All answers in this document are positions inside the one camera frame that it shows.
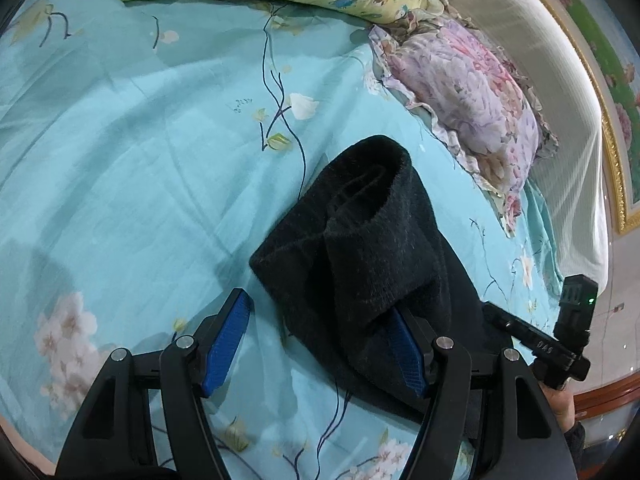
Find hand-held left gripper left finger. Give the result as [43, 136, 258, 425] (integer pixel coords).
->
[55, 287, 256, 480]

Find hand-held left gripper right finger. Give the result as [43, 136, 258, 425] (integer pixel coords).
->
[384, 306, 579, 480]

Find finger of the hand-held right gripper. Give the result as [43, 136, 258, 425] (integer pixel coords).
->
[481, 301, 577, 369]

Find black fleece pants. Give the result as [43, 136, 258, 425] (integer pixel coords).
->
[248, 134, 516, 423]

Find person's right forearm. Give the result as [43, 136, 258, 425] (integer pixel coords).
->
[560, 421, 590, 480]

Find person's right hand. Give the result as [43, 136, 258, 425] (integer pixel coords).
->
[542, 387, 579, 434]

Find teal floral bedsheet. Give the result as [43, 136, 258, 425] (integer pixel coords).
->
[0, 0, 568, 480]

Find white striped padded headboard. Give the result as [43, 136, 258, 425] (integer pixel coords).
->
[442, 0, 614, 292]

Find purple pink floral pillow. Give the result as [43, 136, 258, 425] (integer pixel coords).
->
[367, 10, 559, 239]

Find wooden bed frame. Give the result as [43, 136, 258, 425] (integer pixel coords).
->
[572, 365, 640, 413]

